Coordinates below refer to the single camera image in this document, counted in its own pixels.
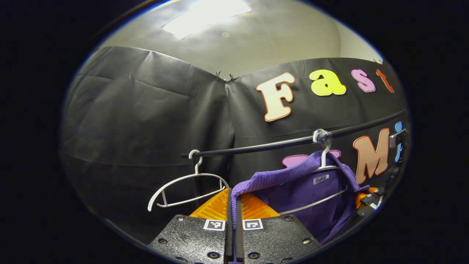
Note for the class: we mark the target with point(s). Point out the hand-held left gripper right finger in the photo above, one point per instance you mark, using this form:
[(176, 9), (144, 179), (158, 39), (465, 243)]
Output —
[(239, 238)]

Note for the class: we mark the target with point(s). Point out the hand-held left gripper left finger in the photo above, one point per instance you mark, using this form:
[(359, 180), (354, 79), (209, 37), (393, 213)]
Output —
[(229, 234)]

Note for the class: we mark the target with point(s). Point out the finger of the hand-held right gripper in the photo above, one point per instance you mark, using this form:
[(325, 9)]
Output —
[(372, 209), (368, 198)]

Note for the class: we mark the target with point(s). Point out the purple ribbed shirt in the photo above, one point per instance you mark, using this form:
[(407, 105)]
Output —
[(311, 212)]

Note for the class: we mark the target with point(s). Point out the white clothes hanger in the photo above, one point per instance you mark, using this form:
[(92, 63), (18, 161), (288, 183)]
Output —
[(324, 157), (197, 168)]

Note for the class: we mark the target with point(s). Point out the black clothes rack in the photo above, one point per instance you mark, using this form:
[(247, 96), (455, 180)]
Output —
[(256, 147)]

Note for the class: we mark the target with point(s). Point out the small black clip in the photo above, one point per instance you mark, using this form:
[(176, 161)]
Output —
[(377, 61), (231, 77), (218, 75)]

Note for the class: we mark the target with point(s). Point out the black backdrop cloth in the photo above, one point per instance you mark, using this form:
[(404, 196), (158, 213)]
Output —
[(146, 121)]

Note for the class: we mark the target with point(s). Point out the ceiling light panel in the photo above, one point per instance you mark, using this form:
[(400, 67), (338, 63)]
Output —
[(205, 16)]

